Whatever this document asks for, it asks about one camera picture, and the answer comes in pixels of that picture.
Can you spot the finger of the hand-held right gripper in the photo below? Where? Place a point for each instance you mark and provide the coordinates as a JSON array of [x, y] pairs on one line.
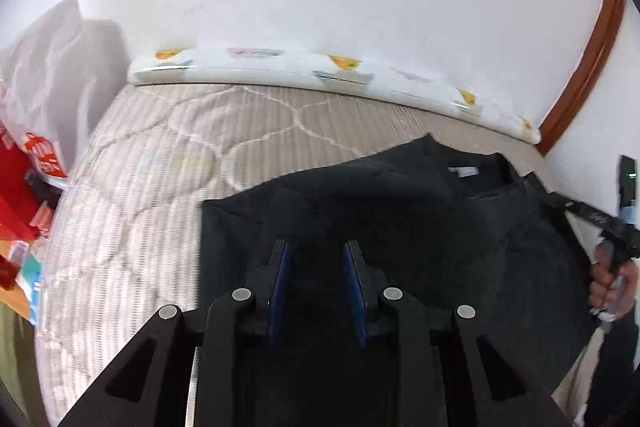
[[582, 214]]

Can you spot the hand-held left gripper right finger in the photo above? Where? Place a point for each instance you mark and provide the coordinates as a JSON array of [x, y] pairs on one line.
[[355, 297]]

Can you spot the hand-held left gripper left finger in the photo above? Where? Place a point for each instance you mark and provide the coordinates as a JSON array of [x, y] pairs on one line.
[[279, 297]]

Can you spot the black sweatshirt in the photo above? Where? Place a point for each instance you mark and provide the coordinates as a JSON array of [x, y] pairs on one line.
[[400, 217]]

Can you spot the person's right forearm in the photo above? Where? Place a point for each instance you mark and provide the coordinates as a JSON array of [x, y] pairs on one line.
[[617, 372]]

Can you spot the person's right hand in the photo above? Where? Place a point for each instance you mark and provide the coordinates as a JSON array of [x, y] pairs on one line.
[[607, 287]]

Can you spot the striped quilted mattress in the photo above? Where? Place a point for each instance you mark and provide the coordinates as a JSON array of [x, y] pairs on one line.
[[150, 207]]

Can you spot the white printed pillow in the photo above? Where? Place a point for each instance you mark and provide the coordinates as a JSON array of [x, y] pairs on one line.
[[300, 67]]

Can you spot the teal white small box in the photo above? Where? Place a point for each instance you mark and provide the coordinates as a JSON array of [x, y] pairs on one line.
[[31, 277]]

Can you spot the red white small packet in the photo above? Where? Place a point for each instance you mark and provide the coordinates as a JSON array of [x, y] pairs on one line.
[[20, 252]]

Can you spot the wooden nightstand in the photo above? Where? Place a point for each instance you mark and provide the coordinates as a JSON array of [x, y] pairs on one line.
[[15, 302]]

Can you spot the green bed sheet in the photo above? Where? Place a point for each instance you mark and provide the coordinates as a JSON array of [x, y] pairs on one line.
[[15, 357]]

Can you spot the red paper bag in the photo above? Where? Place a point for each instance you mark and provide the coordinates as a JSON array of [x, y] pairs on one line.
[[12, 187]]

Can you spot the white plastic shopping bag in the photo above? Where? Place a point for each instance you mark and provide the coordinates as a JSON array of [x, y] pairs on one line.
[[45, 72]]

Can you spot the brown wooden door frame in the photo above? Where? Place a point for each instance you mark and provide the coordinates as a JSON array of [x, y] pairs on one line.
[[590, 57]]

